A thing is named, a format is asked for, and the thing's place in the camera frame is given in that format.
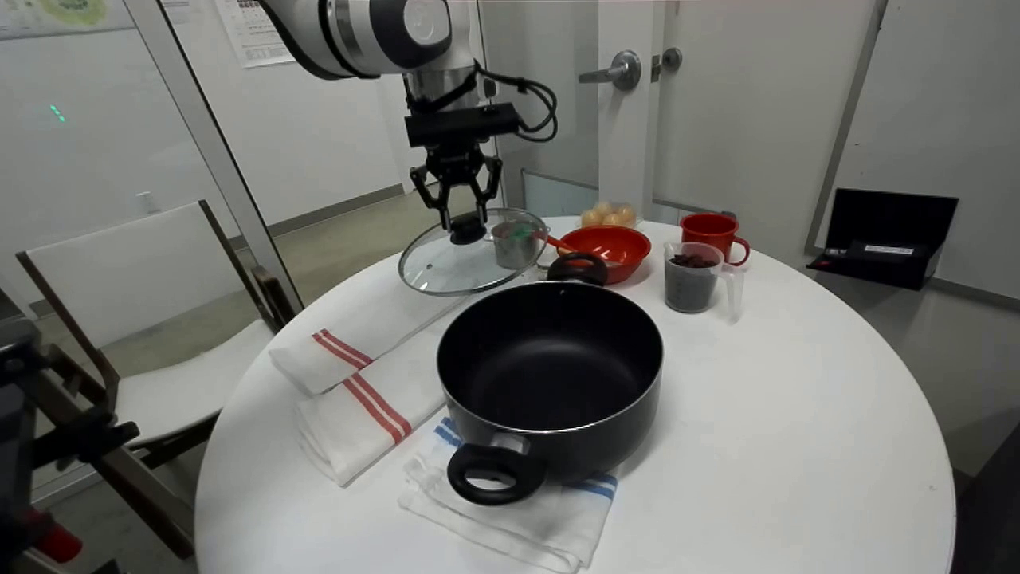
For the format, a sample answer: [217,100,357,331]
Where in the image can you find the grey metal partition frame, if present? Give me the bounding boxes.
[122,0,305,323]

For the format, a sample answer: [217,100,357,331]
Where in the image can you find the white wall poster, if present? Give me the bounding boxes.
[211,0,300,72]

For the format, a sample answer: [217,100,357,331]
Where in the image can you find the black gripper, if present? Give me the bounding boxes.
[408,145,505,243]

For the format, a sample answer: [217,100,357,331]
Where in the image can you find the black pot with loop handle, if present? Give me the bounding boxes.
[435,282,665,507]

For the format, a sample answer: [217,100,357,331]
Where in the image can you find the white door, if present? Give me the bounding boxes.
[595,0,888,269]

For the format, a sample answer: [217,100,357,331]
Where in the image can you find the blue striped white towel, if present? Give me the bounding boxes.
[397,407,621,574]

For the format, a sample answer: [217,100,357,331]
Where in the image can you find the red striped white towel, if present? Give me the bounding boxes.
[266,277,471,398]
[295,337,449,488]

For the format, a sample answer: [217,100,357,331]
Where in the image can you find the clear measuring cup dark contents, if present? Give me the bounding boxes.
[663,238,746,323]

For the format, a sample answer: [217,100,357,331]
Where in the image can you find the yellow food pieces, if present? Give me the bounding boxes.
[579,201,642,232]

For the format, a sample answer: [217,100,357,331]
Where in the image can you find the white wooden folding chair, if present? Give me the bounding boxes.
[12,198,295,562]

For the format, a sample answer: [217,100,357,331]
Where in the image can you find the green printed wall poster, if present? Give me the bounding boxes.
[0,0,115,41]

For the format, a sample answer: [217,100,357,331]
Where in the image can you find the silver door lock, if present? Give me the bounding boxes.
[651,45,686,82]

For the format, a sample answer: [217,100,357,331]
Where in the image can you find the black cable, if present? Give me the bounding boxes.
[476,68,560,147]

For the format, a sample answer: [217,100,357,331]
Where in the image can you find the silver door handle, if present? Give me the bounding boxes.
[578,49,645,96]

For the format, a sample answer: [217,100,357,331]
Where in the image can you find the red mug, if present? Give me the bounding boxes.
[680,212,753,269]

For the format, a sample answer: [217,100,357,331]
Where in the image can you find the glass lid with black knob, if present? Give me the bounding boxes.
[394,203,553,299]

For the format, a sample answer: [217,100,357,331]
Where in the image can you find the black ladle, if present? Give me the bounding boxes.
[544,248,613,288]

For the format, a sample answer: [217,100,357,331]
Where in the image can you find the black tripod stand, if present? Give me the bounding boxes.
[0,289,141,574]

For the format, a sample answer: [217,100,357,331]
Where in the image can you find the red bowl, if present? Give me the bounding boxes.
[555,222,655,288]

